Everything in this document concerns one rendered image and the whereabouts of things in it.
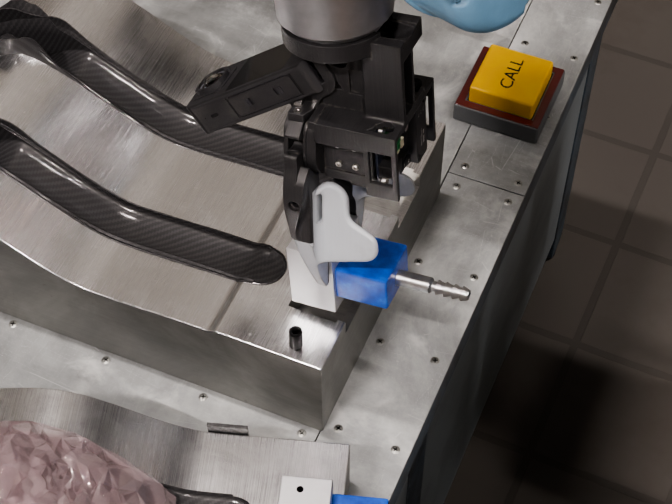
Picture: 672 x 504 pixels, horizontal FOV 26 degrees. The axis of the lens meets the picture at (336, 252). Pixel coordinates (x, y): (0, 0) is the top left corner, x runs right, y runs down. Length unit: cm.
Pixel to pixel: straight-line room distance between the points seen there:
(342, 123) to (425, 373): 30
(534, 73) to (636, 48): 125
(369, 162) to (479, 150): 37
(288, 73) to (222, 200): 24
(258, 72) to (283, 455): 28
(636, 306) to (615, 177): 25
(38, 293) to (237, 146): 20
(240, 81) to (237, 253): 20
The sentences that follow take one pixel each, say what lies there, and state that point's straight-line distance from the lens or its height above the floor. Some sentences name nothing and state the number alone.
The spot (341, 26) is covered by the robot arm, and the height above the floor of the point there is 117.
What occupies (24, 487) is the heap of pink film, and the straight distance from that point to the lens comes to 101.
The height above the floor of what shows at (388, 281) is 95.
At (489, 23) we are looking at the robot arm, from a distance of 78.
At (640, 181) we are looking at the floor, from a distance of 237.
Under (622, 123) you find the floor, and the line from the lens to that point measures 244.
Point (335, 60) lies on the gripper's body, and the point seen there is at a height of 114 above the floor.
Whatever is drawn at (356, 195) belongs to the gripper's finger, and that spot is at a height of 96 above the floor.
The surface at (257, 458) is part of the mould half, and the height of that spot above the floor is 86.
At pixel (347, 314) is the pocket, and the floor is 88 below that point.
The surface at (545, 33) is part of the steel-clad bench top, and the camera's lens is 142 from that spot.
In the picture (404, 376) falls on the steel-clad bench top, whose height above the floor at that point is 80.
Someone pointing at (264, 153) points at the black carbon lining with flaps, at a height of 88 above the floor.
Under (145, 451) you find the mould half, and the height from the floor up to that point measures 87.
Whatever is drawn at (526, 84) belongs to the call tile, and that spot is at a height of 84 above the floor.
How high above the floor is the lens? 179
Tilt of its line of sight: 53 degrees down
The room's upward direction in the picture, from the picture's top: straight up
